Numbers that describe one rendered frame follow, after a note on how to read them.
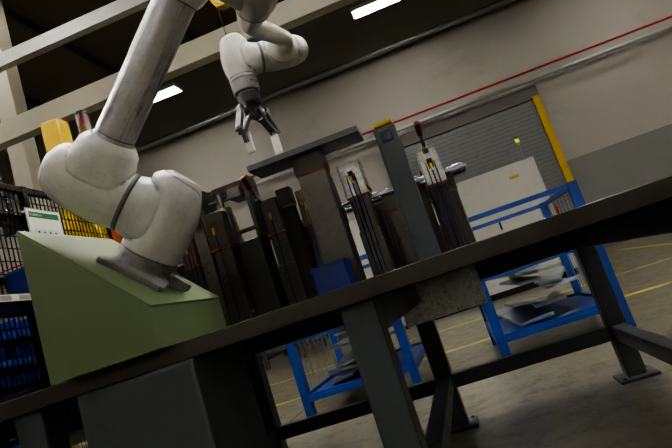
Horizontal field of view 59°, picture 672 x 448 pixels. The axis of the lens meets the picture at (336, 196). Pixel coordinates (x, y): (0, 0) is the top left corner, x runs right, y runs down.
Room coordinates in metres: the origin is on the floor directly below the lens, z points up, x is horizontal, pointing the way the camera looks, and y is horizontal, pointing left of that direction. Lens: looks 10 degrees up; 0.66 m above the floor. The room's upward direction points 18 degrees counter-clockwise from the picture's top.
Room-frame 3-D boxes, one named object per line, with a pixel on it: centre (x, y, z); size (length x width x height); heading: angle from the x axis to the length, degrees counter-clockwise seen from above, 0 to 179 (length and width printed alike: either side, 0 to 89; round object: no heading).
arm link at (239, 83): (1.85, 0.17, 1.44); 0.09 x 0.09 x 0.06
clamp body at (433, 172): (1.94, -0.33, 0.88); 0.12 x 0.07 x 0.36; 172
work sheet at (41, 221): (2.43, 1.22, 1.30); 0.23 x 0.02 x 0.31; 172
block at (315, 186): (1.83, 0.05, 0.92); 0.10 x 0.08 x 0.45; 82
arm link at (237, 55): (1.85, 0.16, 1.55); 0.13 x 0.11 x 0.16; 106
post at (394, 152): (1.80, -0.21, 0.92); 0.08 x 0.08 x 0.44; 82
